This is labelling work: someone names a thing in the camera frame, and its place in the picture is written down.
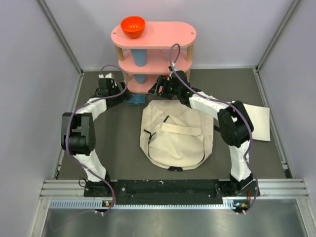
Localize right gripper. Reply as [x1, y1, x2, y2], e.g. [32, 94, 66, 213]
[148, 76, 180, 100]

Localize small teal notebook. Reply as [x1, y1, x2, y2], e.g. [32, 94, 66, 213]
[127, 93, 146, 105]

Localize cream canvas backpack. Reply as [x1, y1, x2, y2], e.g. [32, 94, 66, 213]
[140, 100, 214, 170]

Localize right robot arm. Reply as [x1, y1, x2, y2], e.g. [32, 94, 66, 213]
[148, 71, 254, 196]

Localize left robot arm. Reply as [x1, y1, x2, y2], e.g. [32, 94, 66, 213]
[61, 73, 132, 196]

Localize blue cup bottom shelf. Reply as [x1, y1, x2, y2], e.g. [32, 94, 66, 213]
[134, 74, 146, 84]

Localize blue cup shelf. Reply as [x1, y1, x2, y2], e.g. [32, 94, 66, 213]
[131, 49, 147, 67]
[134, 74, 146, 84]

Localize blue cup middle shelf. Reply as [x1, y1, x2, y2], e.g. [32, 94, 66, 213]
[131, 49, 147, 67]

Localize pink three-tier shelf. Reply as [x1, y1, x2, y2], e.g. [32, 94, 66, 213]
[111, 21, 197, 94]

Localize orange bowl on shelf top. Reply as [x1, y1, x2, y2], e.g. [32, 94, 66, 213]
[120, 15, 146, 39]

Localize white square board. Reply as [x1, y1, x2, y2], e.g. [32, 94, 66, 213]
[244, 104, 271, 142]

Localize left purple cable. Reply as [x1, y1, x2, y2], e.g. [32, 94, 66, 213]
[63, 64, 128, 215]

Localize purple cable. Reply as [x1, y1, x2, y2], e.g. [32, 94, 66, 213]
[168, 43, 260, 215]
[63, 64, 128, 215]

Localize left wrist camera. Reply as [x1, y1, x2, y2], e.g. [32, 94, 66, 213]
[98, 72, 114, 80]

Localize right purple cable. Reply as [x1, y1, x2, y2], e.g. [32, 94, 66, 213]
[168, 43, 260, 215]

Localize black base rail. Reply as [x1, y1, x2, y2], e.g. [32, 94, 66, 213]
[81, 179, 260, 198]

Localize grey cable duct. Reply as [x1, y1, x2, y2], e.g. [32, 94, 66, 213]
[49, 197, 247, 211]

